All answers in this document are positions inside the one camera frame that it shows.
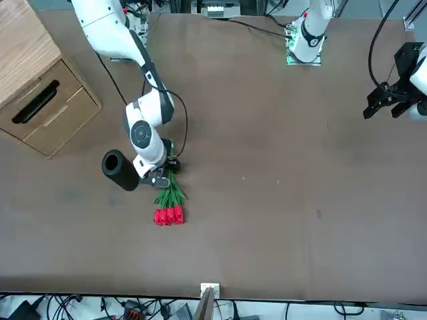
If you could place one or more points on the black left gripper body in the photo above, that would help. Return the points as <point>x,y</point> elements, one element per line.
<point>408,60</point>

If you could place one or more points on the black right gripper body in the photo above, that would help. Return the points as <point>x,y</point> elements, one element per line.
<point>163,183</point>

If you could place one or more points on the red tulip bouquet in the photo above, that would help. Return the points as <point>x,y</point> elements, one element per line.
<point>170,213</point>

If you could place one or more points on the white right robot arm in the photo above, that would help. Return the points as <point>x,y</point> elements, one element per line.
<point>110,33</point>

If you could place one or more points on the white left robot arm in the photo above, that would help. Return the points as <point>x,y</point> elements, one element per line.
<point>308,30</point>

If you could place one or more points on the black cylindrical vase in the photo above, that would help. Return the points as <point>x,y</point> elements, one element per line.
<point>125,176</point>

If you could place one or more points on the orange and black device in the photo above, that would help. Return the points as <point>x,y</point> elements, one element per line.
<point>133,313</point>

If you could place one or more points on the black power brick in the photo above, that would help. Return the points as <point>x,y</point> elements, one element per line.
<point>23,311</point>

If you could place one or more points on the wrist camera with green board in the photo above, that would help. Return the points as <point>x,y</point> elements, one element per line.
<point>173,165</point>

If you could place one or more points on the aluminium frame rail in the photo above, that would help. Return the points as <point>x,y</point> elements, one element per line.
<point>408,21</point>

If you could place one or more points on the aluminium frame post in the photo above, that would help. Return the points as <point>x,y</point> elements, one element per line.
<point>207,303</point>

